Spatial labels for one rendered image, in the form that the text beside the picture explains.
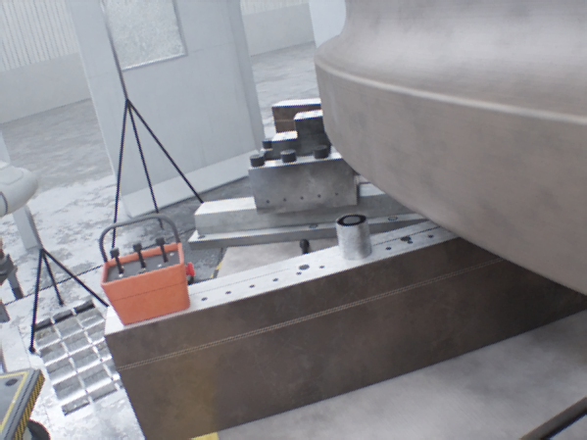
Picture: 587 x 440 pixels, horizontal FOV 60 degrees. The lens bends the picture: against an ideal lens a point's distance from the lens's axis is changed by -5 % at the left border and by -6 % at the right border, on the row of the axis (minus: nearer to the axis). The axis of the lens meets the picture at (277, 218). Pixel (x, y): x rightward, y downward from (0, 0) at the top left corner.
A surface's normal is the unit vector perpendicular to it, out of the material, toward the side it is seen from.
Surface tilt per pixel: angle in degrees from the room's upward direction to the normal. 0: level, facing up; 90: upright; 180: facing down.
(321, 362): 90
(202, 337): 90
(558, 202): 90
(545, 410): 0
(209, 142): 90
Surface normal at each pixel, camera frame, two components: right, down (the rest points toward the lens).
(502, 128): -0.90, 0.30
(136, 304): 0.24, 0.44
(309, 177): -0.16, 0.40
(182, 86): 0.54, 0.23
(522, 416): -0.18, -0.91
